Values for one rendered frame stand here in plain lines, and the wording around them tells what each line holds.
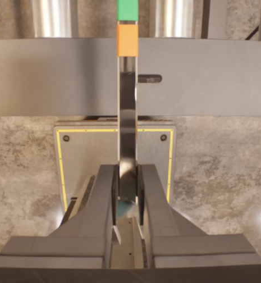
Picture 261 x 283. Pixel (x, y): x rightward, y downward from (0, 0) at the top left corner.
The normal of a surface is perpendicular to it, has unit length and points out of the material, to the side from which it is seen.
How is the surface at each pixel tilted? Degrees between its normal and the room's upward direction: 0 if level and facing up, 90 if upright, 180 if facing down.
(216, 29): 0
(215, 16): 0
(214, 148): 0
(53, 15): 14
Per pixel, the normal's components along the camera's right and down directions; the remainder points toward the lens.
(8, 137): 0.01, 0.27
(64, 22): 0.61, 0.22
